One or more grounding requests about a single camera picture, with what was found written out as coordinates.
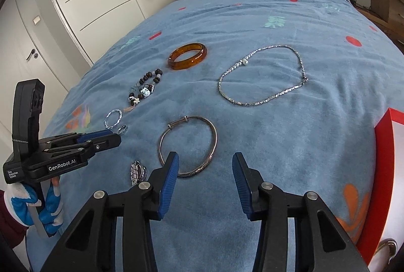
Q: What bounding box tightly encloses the silver chain necklace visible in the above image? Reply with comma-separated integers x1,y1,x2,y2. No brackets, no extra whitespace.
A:
218,45,309,107

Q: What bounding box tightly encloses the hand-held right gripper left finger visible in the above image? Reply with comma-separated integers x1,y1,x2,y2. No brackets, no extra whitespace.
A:
39,151,180,272

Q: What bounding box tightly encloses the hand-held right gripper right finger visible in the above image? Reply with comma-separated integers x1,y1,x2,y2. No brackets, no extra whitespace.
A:
232,152,370,272

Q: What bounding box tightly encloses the silver clasp trinket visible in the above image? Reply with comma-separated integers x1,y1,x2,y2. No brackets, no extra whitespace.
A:
129,160,149,187

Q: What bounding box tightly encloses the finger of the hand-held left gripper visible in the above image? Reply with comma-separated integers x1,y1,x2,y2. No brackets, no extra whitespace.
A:
44,134,122,159
40,130,116,146

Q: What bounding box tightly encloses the red jewelry box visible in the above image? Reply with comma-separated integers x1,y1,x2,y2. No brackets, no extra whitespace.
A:
374,107,404,260

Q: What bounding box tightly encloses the low wooden nightstand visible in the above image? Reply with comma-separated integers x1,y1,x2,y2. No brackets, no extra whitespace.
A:
358,9,404,48

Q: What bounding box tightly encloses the dark beaded bracelet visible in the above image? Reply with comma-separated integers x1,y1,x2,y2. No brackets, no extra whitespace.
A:
128,68,163,108

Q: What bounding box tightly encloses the person's left hand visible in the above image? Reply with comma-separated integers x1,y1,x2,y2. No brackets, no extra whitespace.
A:
11,179,64,236

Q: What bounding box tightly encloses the person's left forearm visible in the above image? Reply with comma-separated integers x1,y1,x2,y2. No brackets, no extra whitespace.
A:
0,188,29,247

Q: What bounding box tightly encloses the black cable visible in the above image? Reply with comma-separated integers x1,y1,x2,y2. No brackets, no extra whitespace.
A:
349,0,373,12

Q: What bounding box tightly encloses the twisted silver bracelet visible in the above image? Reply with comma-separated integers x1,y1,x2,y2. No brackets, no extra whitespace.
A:
104,110,123,130

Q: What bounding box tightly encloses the amber bangle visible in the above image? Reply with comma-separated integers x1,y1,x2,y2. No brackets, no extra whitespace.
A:
167,42,208,71

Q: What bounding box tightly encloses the blue printed bedspread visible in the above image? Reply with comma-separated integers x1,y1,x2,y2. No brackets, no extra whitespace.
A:
25,0,404,272

